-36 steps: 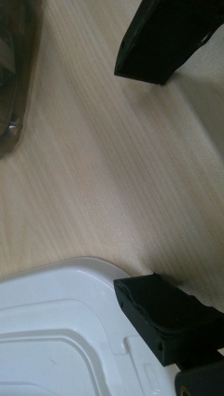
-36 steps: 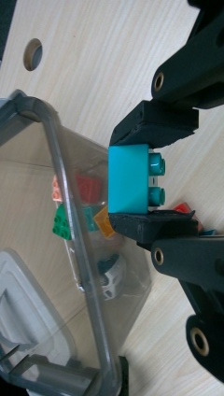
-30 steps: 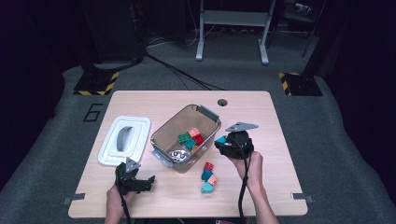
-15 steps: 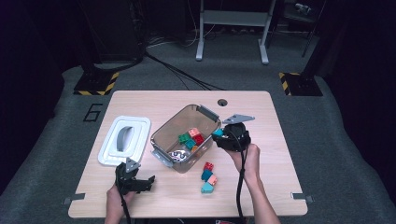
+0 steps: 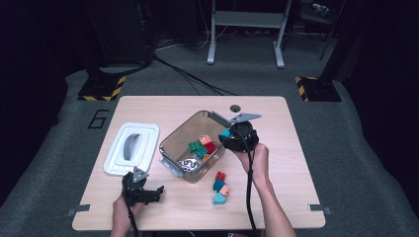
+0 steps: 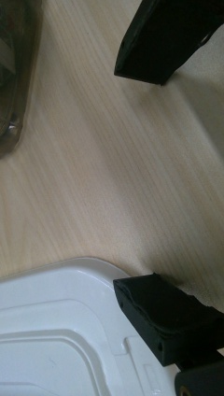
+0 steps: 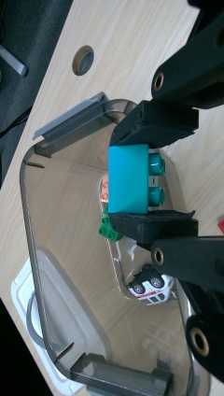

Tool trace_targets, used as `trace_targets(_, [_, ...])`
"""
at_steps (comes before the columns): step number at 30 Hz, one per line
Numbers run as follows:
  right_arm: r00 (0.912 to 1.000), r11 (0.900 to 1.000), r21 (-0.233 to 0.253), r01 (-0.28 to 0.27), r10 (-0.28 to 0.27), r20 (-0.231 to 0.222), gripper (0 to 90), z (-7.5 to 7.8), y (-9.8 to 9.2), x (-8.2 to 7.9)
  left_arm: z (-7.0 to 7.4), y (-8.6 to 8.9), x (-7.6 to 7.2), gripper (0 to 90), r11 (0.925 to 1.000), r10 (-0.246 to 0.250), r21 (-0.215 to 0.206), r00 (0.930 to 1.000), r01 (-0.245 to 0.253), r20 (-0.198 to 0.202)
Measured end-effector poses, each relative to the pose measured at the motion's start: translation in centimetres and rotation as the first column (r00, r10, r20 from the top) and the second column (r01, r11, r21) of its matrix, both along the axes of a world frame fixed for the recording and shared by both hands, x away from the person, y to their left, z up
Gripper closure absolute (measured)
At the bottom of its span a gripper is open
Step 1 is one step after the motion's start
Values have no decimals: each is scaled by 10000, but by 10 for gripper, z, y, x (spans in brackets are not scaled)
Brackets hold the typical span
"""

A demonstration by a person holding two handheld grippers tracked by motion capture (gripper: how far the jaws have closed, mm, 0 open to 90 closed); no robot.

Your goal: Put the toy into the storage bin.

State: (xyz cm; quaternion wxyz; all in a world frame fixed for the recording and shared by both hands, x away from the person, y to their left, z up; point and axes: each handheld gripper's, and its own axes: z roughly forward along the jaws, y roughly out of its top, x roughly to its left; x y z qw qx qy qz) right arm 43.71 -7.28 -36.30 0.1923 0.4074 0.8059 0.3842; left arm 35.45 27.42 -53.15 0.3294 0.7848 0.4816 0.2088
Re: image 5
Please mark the dark teal toy block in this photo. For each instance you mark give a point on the dark teal toy block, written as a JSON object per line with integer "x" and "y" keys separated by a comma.
{"x": 218, "y": 185}

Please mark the black cabinet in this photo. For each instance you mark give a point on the black cabinet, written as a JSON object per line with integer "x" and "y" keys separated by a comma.
{"x": 125, "y": 33}

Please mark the green toy block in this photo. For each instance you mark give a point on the green toy block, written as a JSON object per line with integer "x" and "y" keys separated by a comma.
{"x": 194, "y": 146}

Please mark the cyan toy block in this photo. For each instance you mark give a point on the cyan toy block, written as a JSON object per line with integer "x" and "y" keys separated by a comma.
{"x": 225, "y": 133}

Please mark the transparent grey storage box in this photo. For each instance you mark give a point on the transparent grey storage box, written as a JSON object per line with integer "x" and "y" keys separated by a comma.
{"x": 178, "y": 140}

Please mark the small red object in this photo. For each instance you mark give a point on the small red object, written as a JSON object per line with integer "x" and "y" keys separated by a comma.
{"x": 236, "y": 235}

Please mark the salmon toy block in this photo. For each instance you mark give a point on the salmon toy block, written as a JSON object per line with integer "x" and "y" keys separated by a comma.
{"x": 206, "y": 140}

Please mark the person's left hand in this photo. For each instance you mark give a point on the person's left hand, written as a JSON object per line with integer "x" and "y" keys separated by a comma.
{"x": 122, "y": 214}

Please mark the light pink toy block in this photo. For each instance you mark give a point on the light pink toy block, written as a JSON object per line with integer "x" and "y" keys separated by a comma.
{"x": 225, "y": 190}

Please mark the grey device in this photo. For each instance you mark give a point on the grey device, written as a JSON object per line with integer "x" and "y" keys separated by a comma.
{"x": 321, "y": 8}

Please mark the red toy block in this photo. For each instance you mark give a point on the red toy block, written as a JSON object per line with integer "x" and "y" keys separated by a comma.
{"x": 210, "y": 148}
{"x": 221, "y": 176}

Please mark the white toy car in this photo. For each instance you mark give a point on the white toy car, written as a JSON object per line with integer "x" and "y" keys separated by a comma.
{"x": 188, "y": 164}

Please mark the orange toy block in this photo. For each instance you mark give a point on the orange toy block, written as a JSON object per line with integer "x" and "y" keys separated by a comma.
{"x": 206, "y": 157}

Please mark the black striped stand base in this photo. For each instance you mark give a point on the black striped stand base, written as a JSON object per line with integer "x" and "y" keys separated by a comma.
{"x": 99, "y": 88}
{"x": 321, "y": 90}

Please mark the light teal toy block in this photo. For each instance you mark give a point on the light teal toy block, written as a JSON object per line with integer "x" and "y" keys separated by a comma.
{"x": 219, "y": 199}

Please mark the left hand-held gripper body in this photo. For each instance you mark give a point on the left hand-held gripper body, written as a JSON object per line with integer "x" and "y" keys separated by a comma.
{"x": 135, "y": 194}

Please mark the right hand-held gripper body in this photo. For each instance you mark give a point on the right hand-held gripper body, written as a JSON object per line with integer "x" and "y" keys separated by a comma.
{"x": 251, "y": 135}

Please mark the grey metal stand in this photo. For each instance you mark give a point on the grey metal stand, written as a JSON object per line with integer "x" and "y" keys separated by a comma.
{"x": 247, "y": 19}

